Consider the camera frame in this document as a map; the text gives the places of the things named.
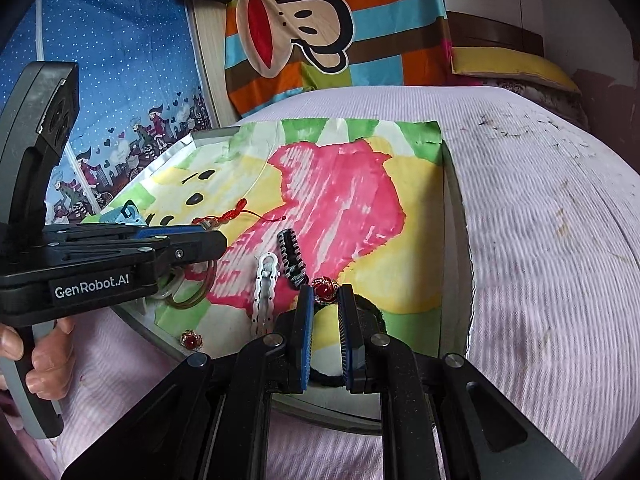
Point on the dark wooden headboard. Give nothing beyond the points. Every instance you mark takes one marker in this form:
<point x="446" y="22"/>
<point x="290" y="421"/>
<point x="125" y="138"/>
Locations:
<point x="467" y="30"/>

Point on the pink bed cover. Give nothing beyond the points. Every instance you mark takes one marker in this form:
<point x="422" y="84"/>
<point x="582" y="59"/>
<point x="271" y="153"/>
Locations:
<point x="553" y="225"/>

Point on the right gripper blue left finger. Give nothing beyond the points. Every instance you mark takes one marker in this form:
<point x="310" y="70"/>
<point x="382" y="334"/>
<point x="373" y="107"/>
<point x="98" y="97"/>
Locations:
<point x="304" y="318"/>

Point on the yellow pillow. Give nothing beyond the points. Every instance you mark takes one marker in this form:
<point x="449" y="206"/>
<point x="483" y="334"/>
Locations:
<point x="502" y="63"/>

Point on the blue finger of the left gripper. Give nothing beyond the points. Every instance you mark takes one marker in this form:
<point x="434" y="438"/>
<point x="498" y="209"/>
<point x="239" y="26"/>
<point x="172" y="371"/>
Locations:
<point x="151" y="231"/>
<point x="196" y="247"/>

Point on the colourful painted paper liner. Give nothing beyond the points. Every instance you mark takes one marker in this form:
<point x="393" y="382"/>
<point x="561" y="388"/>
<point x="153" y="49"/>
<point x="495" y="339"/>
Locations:
<point x="305" y="224"/>

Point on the black white braided hair clip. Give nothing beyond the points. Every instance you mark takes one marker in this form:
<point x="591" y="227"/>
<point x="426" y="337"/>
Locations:
<point x="293" y="266"/>

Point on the striped monkey cartoon blanket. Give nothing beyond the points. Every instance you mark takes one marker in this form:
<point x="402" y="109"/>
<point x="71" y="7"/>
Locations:
<point x="279" y="48"/>

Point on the light blue smart watch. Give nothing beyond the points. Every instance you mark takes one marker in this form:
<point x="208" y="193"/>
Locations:
<point x="128" y="214"/>

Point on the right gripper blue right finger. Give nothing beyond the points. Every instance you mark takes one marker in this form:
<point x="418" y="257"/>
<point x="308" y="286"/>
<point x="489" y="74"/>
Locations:
<point x="352" y="344"/>

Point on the blue dotted fabric wardrobe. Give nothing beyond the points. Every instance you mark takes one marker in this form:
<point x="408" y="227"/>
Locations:
<point x="139" y="91"/>

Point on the beige hair claw clip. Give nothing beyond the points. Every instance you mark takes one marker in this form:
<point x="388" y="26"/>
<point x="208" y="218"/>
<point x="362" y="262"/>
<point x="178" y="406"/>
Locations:
<point x="170" y="285"/>

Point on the silver cardboard tray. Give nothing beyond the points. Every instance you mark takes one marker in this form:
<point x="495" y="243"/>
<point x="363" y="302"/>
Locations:
<point x="320" y="269"/>

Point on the person's left hand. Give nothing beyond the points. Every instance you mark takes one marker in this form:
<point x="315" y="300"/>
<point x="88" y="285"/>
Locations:
<point x="53" y="361"/>

